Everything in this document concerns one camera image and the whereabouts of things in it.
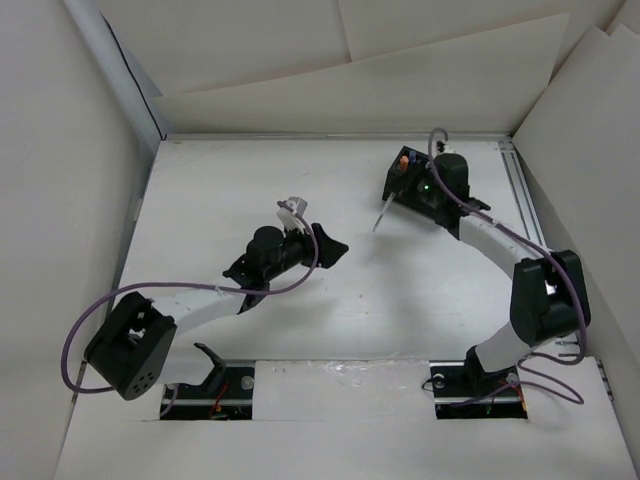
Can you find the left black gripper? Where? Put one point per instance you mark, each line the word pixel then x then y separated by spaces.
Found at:
pixel 329 249

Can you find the green white pen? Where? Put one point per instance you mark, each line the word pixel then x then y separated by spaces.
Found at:
pixel 387 203

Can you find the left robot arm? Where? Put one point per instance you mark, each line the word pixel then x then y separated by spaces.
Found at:
pixel 132 350

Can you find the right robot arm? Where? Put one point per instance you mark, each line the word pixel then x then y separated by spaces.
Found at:
pixel 548 297

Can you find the black stationery organizer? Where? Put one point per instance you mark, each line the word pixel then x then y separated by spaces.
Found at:
pixel 412 187

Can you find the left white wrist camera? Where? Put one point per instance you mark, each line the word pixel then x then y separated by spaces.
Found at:
pixel 291 212

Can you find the aluminium rail right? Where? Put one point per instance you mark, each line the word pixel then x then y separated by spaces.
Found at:
pixel 514 168

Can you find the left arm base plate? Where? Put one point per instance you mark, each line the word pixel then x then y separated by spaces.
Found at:
pixel 232 401

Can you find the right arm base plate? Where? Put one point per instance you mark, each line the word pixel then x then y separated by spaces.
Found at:
pixel 457 397

